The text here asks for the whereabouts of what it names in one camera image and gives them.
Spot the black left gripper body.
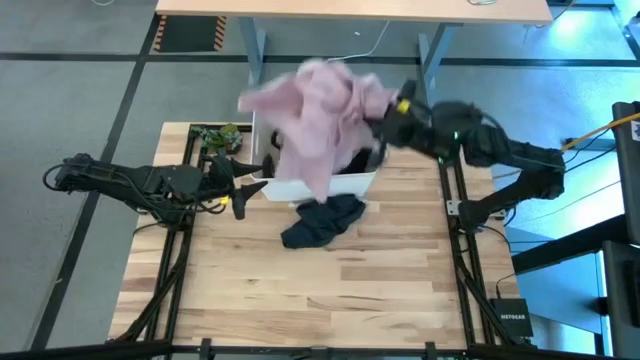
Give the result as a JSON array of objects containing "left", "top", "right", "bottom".
[{"left": 197, "top": 155, "right": 237, "bottom": 204}]

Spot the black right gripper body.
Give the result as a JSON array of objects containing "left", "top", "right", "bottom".
[{"left": 382, "top": 79, "right": 437, "bottom": 151}]

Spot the pink knit garment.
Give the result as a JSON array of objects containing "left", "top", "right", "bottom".
[{"left": 237, "top": 57, "right": 400, "bottom": 204}]

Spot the potted green plant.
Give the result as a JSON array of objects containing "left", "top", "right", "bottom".
[{"left": 191, "top": 123, "right": 244, "bottom": 156}]

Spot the white perforated laundry basket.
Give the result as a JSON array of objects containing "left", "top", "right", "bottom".
[{"left": 248, "top": 110, "right": 379, "bottom": 203}]

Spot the black garment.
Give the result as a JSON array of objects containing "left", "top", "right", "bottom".
[{"left": 280, "top": 193, "right": 367, "bottom": 250}]

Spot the wooden desk with grey legs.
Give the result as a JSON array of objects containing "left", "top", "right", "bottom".
[{"left": 155, "top": 0, "right": 554, "bottom": 101}]

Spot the hazard striped floor plate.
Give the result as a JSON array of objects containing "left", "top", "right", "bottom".
[{"left": 152, "top": 14, "right": 228, "bottom": 54}]

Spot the black cabinet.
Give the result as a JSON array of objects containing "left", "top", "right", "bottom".
[{"left": 601, "top": 100, "right": 640, "bottom": 360}]

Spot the white cable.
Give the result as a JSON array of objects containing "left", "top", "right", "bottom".
[{"left": 326, "top": 19, "right": 392, "bottom": 64}]

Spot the black left frame rail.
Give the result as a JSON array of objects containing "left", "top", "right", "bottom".
[{"left": 105, "top": 122, "right": 254, "bottom": 347}]

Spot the black frame rail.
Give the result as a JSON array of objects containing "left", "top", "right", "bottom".
[
  {"left": 436, "top": 149, "right": 532, "bottom": 347},
  {"left": 0, "top": 338, "right": 640, "bottom": 360},
  {"left": 105, "top": 122, "right": 254, "bottom": 347}
]

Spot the black right frame rail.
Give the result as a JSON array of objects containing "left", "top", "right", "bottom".
[{"left": 436, "top": 149, "right": 532, "bottom": 347}]

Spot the black front frame rail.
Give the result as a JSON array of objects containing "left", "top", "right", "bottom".
[{"left": 0, "top": 338, "right": 640, "bottom": 360}]

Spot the yellow cable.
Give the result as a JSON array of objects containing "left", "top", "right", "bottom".
[{"left": 559, "top": 111, "right": 640, "bottom": 152}]

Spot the black Netgear network switch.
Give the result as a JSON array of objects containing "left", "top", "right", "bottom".
[{"left": 488, "top": 297, "right": 535, "bottom": 339}]

